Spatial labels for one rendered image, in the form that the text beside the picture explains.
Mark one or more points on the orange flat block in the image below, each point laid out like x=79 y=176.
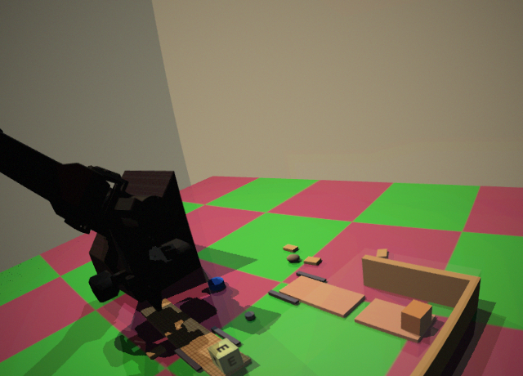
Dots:
x=312 y=260

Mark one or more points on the small tan flat block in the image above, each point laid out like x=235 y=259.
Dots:
x=290 y=248

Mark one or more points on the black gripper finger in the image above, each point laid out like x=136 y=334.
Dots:
x=156 y=290
x=144 y=290

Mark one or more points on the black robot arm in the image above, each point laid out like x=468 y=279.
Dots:
x=84 y=198

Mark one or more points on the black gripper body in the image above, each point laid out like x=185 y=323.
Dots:
x=105 y=286

